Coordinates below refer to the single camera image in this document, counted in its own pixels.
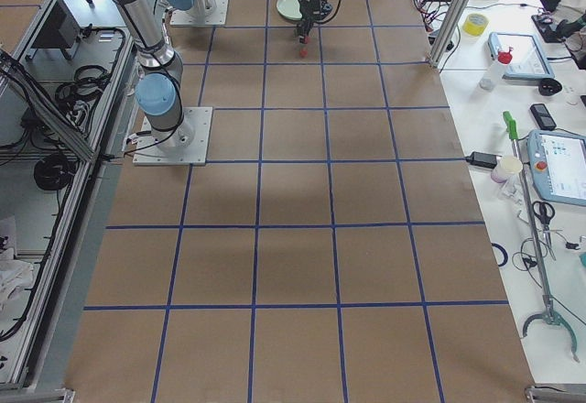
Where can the pale green plate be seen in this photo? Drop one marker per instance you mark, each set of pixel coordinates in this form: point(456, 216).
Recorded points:
point(289, 9)

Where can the yellow tape roll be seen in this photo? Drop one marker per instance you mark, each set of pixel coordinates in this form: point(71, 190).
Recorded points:
point(475, 24)

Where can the red capped squeeze bottle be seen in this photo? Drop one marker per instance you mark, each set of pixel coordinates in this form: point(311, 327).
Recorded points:
point(494, 74)

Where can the teach pendant far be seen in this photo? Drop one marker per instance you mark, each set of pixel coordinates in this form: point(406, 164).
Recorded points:
point(529, 61)

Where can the teach pendant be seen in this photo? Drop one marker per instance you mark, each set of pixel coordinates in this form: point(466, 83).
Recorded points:
point(529, 61)
point(557, 166)

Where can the black power adapter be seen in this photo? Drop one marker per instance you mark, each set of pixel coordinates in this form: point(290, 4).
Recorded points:
point(482, 160)

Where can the paper cup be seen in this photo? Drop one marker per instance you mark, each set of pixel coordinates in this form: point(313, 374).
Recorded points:
point(506, 168)

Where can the teach pendant near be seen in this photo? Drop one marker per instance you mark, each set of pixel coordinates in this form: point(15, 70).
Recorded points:
point(557, 166)

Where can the black scissors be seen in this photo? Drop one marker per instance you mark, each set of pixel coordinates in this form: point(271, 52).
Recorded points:
point(545, 212)

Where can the long reach grabber tool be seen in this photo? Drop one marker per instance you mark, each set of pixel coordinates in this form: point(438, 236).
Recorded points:
point(549, 316)

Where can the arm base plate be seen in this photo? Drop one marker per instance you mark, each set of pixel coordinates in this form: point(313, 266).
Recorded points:
point(188, 145)
point(216, 18)

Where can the aluminium frame post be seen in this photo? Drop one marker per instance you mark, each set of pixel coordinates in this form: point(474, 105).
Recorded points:
point(446, 30)

